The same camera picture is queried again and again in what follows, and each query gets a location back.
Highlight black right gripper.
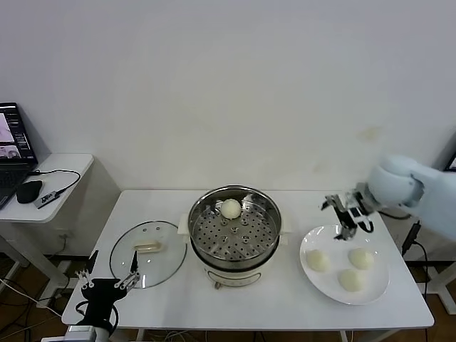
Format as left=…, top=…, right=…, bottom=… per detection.
left=319, top=192, right=359, bottom=242

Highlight cream electric pot base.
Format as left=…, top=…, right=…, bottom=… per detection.
left=190, top=233, right=290, bottom=290

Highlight black open laptop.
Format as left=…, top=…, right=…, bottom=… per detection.
left=0, top=102, right=39, bottom=210

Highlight white side table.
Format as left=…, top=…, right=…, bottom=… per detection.
left=0, top=152, right=122, bottom=300

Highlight steel steamer basket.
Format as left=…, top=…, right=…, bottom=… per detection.
left=177, top=184, right=294, bottom=263

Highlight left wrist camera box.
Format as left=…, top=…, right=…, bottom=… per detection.
left=66, top=324, right=98, bottom=340

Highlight dark laptop on desk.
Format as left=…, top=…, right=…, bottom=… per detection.
left=444, top=134, right=456, bottom=172

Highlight round glass pot lid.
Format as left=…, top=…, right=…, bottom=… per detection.
left=109, top=220, right=188, bottom=289

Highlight black computer mouse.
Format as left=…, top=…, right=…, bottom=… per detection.
left=16, top=180, right=43, bottom=204

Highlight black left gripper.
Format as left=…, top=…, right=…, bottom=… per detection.
left=74, top=249, right=140, bottom=325

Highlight grey usb hub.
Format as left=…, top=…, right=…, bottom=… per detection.
left=34, top=190, right=60, bottom=209

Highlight black power adapter cable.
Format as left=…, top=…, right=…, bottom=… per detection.
left=401, top=220, right=430, bottom=296

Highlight white round plate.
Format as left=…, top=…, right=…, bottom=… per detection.
left=299, top=224, right=391, bottom=306

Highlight white steamed baozi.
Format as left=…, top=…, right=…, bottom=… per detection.
left=306, top=249, right=332, bottom=274
left=348, top=247, right=375, bottom=270
left=220, top=198, right=243, bottom=219
left=337, top=268, right=367, bottom=293

